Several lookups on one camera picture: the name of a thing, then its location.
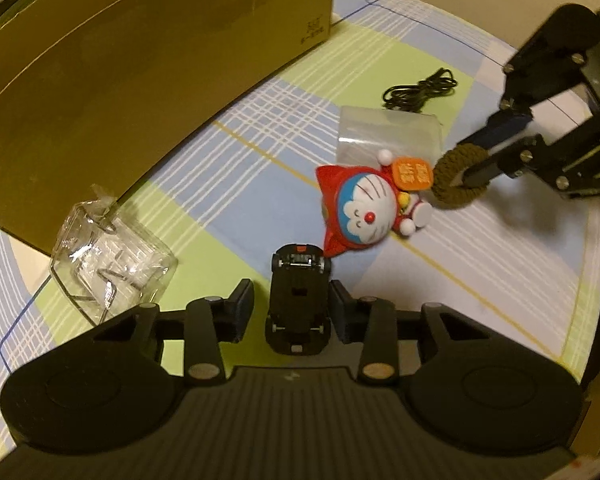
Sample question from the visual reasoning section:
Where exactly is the black toy car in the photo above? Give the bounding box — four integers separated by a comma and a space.
265, 244, 332, 356

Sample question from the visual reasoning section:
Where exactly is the brown braided bracelet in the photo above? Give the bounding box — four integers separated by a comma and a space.
431, 142, 491, 212

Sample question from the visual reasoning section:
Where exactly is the red Doraemon figurine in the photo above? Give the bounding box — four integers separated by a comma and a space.
315, 150, 434, 258

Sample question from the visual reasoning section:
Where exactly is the clear plastic bag with hooks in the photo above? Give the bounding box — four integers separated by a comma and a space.
50, 185, 178, 326

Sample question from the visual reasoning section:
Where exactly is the translucent white plastic cup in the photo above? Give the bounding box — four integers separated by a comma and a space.
336, 106, 443, 168

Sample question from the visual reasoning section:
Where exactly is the checkered bedsheet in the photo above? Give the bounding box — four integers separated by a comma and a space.
0, 0, 600, 461

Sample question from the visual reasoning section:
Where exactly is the brown cardboard box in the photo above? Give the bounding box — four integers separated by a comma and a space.
0, 0, 332, 252

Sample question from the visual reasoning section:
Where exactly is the black coiled cable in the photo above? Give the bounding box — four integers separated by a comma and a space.
381, 66, 458, 115

